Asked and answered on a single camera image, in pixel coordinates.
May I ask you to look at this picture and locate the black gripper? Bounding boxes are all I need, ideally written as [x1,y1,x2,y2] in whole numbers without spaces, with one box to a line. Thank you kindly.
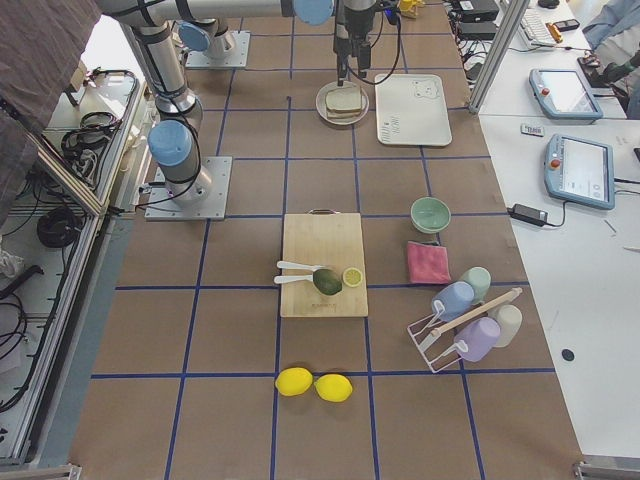
[382,0,400,25]
[333,0,375,87]

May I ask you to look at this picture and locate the bread slice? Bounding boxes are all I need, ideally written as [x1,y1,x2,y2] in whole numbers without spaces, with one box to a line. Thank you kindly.
[326,109,362,121]
[325,86,362,113]

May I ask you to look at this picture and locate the white round plate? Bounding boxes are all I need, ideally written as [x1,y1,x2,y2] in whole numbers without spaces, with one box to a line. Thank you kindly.
[316,81,369,125]

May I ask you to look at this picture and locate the yellow mug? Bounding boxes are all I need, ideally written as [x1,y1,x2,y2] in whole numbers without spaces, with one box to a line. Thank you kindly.
[398,0,421,18]

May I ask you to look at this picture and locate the cream bear tray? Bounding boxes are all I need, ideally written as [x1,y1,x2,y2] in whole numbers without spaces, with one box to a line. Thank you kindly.
[375,74,452,147]

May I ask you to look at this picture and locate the light green bowl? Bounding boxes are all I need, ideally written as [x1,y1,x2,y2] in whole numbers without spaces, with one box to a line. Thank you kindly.
[410,197,451,234]

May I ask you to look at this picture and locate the upper teach pendant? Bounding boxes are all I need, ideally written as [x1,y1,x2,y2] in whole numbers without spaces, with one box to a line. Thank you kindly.
[529,69,603,124]

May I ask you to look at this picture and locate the teach pendant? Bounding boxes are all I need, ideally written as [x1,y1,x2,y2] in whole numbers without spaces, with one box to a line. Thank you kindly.
[529,69,603,124]
[543,134,615,210]

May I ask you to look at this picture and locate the wooden cutting board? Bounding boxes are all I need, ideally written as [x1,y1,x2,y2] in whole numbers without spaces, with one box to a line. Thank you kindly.
[280,211,368,318]

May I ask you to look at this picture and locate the white fork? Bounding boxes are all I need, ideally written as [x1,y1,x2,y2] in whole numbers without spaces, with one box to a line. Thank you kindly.
[276,260,326,272]

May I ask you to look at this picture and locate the pink cloth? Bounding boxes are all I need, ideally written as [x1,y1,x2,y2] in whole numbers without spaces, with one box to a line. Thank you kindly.
[407,241,451,285]

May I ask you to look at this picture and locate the lemon half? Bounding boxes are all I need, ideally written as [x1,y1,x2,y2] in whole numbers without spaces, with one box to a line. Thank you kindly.
[342,267,364,288]

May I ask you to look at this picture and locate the avocado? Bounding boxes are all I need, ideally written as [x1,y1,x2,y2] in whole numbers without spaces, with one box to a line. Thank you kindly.
[312,268,343,296]

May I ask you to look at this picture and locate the black power adapter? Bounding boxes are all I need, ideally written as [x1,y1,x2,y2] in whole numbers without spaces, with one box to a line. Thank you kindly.
[507,203,548,227]

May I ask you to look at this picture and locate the white spoon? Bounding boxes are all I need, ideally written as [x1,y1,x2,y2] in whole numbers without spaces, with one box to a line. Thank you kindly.
[273,273,314,285]

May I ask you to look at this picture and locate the lower teach pendant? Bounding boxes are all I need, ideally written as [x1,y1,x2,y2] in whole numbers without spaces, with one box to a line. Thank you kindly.
[543,134,615,210]

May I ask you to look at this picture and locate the green cup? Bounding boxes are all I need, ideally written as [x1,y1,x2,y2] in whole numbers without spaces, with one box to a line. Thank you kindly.
[459,266,491,305]

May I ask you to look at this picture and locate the blue cup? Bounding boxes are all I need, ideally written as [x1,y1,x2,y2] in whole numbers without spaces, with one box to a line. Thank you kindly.
[431,281,475,322]

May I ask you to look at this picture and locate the beige cup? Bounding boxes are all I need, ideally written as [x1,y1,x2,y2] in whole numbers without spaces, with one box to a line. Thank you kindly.
[488,304,523,348]

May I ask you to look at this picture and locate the purple cup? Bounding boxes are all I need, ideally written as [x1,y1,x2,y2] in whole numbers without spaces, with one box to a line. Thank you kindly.
[454,317,501,362]

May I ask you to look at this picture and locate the left whole lemon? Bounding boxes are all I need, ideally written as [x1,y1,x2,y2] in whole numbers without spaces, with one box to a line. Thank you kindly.
[274,367,313,397]

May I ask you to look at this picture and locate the whole lemon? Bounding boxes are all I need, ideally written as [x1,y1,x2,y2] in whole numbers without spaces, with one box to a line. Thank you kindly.
[274,367,313,397]
[314,373,353,403]

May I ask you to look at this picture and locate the right whole lemon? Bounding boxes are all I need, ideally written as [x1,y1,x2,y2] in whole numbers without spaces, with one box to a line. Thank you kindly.
[314,373,353,403]

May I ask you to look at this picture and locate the aluminium frame post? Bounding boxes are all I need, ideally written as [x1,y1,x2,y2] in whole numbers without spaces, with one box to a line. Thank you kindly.
[468,0,528,114]

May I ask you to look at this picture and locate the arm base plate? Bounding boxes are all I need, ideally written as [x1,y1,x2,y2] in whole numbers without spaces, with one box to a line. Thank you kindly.
[185,31,251,70]
[144,156,232,221]

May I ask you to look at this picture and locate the white wire cup rack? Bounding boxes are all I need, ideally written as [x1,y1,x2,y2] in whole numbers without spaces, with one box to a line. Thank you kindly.
[407,287,522,373]

